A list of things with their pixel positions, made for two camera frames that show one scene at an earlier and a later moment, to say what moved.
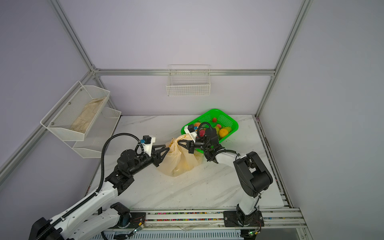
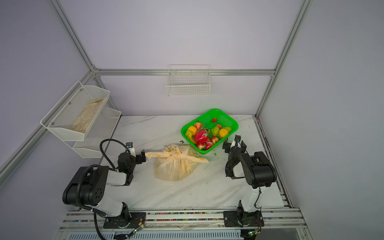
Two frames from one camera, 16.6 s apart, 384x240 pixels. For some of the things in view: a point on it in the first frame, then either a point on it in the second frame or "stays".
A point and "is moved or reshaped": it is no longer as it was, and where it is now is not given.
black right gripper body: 201,144 → 228,147
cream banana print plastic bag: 177,160 is moved or reshaped
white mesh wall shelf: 74,115 stays
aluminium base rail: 278,224 stays
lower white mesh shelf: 98,135 stays
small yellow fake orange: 223,132 stays
